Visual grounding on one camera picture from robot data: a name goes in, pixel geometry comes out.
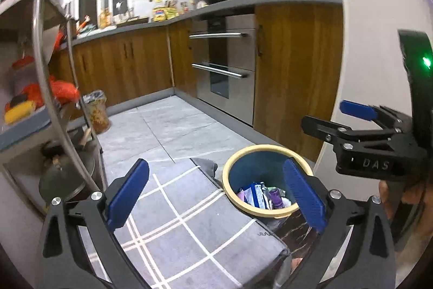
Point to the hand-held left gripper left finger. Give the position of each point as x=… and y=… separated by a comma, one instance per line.
x=128, y=194

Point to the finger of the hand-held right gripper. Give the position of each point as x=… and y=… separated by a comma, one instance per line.
x=321, y=126
x=358, y=109

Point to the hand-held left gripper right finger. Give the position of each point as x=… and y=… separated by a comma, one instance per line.
x=304, y=194

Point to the purple spray bottle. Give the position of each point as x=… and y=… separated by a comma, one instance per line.
x=275, y=198

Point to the blue wet wipe packet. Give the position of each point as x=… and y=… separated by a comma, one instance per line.
x=253, y=195

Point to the pink wrapper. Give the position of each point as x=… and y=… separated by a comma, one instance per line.
x=242, y=196

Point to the teal bin with cream rim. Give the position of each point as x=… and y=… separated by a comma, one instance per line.
x=243, y=170

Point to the person's right hand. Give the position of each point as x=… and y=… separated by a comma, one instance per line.
x=386, y=198

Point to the wooden kitchen cabinets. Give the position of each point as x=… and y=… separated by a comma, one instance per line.
x=297, y=72

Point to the glass pot lid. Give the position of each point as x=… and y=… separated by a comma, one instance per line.
x=57, y=180

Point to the grey checked mat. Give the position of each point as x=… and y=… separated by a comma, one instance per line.
x=189, y=241

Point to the patterned waste bin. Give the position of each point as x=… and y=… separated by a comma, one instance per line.
x=97, y=113

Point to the orange plastic bag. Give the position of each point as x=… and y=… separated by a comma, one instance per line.
x=62, y=89

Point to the stainless steel oven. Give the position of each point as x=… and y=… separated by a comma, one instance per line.
x=220, y=52

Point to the white pole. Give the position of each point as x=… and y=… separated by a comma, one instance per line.
x=170, y=55

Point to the container with orange lid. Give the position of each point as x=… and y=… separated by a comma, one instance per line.
x=22, y=72

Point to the yellow oil bottle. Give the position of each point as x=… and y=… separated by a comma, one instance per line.
x=105, y=18

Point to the steel kitchen rack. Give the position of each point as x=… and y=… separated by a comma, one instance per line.
x=38, y=38

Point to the yellow food packets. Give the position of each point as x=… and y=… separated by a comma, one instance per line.
x=164, y=14

